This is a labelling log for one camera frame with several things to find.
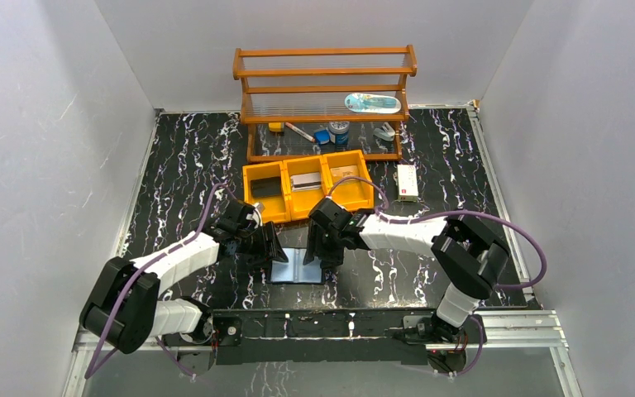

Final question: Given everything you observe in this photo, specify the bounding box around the black leather card holder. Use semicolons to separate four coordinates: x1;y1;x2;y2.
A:
270;248;326;285

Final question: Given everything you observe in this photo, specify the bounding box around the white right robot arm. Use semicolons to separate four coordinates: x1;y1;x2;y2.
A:
303;198;509;342

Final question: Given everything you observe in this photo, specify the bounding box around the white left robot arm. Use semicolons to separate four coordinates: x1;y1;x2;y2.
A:
79;200;289;354

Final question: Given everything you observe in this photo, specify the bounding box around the silver cards stack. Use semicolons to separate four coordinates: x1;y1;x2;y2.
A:
289;172;322;192

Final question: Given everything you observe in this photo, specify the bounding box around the black cards stack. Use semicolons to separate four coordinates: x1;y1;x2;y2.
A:
250;177;283;199

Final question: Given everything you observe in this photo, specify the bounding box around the right yellow plastic bin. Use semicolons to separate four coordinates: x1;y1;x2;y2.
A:
322;151;375;211

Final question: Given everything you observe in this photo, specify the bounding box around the yellow plastic bin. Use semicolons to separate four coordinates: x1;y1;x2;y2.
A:
242;161;291;223
282;155;328;221
322;151;375;211

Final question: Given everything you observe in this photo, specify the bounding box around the middle yellow plastic bin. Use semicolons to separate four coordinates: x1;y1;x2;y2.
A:
282;155;328;221

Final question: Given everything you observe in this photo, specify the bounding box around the left yellow plastic bin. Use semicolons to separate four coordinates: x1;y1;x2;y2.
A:
242;161;291;223

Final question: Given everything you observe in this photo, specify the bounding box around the white small box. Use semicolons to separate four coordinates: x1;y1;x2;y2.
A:
396;164;419;202

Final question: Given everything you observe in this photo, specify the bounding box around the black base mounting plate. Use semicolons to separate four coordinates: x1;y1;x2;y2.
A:
163;308;482;368

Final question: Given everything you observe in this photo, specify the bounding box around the round tape tin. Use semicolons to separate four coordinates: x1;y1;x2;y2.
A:
327;122;351;146

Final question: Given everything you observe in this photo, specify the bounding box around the grey stapler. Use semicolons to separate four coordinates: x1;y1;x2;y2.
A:
373;122;396;142

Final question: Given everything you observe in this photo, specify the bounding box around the red white marker pen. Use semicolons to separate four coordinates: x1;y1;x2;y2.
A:
284;122;316;143

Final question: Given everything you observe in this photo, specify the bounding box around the small yellow object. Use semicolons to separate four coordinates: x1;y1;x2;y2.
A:
267;122;284;133

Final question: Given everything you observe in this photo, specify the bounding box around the orange wooden shelf rack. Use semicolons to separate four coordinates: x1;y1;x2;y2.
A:
232;44;418;163

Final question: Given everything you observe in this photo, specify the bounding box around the blue blister pack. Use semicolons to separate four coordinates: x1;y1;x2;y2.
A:
344;93;402;114

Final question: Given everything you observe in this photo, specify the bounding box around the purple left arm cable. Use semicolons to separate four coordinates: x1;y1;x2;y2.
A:
83;183;239;380

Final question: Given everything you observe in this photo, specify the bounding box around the aluminium frame rail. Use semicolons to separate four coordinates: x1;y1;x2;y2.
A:
62;310;582;396

